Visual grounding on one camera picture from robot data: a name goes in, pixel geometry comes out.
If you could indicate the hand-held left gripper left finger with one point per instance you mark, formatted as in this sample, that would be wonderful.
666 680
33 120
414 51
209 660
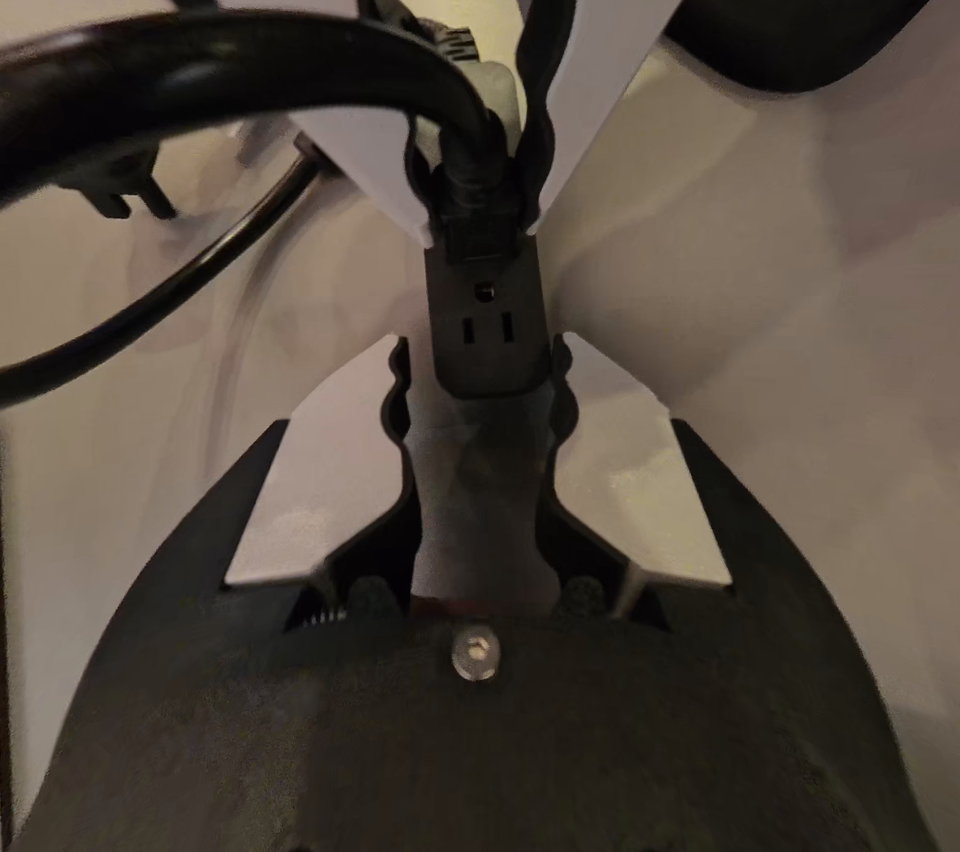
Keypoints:
322 484

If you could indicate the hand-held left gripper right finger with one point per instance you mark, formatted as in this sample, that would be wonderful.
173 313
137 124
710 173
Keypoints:
645 492

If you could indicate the black power strip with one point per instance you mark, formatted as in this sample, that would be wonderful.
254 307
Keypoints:
487 364

